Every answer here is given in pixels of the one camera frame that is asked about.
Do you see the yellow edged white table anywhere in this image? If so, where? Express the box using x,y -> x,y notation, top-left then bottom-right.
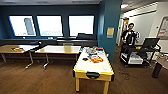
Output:
72,46 -> 116,94

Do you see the brown wooden door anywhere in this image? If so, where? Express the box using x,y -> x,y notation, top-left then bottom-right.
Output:
121,18 -> 130,36

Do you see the pale long table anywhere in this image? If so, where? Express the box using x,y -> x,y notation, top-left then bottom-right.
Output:
34,45 -> 82,70

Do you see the small red item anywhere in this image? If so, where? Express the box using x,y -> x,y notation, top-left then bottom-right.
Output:
95,47 -> 104,52

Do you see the dark office chair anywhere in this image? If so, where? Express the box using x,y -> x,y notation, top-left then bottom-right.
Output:
29,40 -> 44,52

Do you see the yellow wall sign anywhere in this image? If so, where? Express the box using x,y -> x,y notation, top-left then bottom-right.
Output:
106,27 -> 115,39

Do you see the small orange yellow item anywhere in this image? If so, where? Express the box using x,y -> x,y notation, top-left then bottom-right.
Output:
11,47 -> 25,53

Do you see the orange game box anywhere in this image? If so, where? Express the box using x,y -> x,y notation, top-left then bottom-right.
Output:
88,55 -> 105,64

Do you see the grey notice board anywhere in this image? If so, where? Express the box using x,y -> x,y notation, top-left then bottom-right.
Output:
156,16 -> 168,41

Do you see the black wheeled cart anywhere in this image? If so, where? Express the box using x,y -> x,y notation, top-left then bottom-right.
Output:
119,44 -> 162,69

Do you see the grey bench vent panel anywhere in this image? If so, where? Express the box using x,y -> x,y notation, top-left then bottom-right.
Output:
62,41 -> 75,47

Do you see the dark window bench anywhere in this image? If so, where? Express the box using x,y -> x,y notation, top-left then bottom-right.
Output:
0,37 -> 100,47

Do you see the dark bag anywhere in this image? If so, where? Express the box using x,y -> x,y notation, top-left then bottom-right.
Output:
76,32 -> 96,41

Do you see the long wooden table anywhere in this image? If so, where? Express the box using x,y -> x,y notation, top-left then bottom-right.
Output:
0,44 -> 40,70

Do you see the person in dark top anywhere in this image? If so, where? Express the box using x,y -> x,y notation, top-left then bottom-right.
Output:
120,22 -> 139,47

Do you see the white box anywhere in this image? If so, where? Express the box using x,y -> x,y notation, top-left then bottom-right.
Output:
127,54 -> 144,65

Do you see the colourful puzzle box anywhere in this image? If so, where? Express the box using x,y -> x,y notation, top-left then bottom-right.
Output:
84,47 -> 98,56

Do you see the ceiling light panel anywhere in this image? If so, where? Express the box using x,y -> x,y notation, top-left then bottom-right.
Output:
120,3 -> 130,9

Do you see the colourful toy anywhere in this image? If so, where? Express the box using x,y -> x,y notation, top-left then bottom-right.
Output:
134,45 -> 142,51

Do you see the black monitor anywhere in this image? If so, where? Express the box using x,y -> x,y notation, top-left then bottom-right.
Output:
142,37 -> 161,49

